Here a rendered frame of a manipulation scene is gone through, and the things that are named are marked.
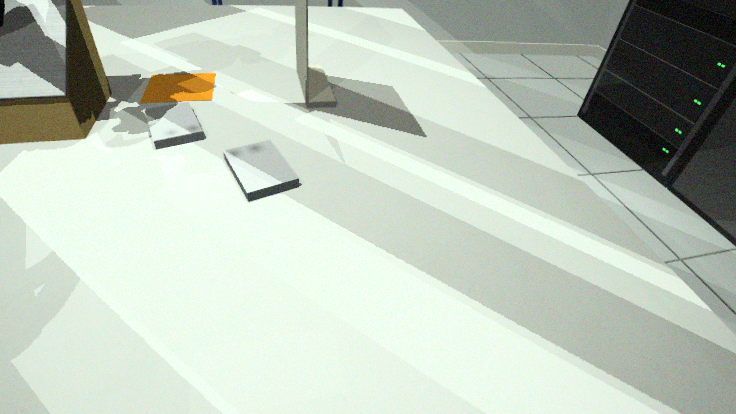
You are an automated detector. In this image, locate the grey panel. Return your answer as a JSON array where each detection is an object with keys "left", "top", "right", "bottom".
[{"left": 294, "top": 0, "right": 336, "bottom": 109}]

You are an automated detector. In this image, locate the orange square marking on table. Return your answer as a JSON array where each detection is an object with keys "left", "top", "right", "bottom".
[{"left": 139, "top": 72, "right": 216, "bottom": 103}]

